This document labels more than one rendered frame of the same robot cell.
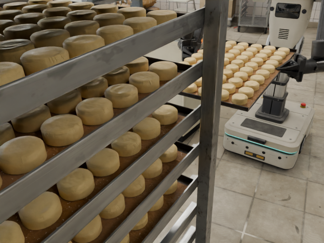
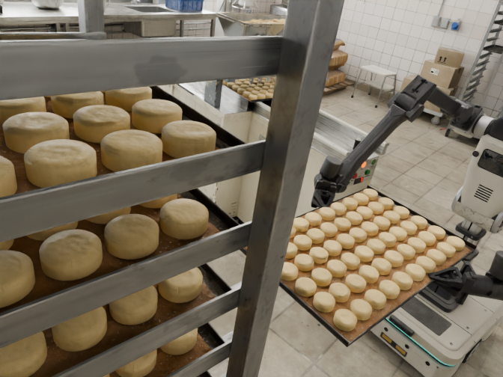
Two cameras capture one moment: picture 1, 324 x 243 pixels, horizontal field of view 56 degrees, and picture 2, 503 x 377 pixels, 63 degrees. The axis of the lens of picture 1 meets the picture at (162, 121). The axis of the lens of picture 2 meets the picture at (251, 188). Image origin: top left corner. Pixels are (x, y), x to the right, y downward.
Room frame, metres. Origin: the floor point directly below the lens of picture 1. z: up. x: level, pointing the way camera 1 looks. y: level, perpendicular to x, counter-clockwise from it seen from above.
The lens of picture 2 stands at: (0.18, -0.14, 1.66)
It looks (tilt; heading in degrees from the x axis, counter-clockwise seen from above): 30 degrees down; 11
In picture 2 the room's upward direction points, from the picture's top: 9 degrees clockwise
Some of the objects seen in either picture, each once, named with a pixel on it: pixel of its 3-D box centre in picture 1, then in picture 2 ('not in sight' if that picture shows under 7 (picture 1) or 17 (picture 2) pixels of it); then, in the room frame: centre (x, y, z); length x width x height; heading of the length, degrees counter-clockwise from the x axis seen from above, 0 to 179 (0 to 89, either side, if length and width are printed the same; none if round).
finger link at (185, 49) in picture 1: (191, 55); (323, 204); (1.37, -0.15, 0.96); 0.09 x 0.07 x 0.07; 10
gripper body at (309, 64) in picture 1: (303, 67); (472, 284); (1.14, -0.57, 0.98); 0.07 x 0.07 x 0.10; 10
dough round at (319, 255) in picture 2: not in sight; (318, 255); (1.07, -0.17, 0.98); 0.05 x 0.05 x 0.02
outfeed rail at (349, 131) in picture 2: not in sight; (265, 86); (2.83, 0.41, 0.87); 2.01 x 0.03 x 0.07; 52
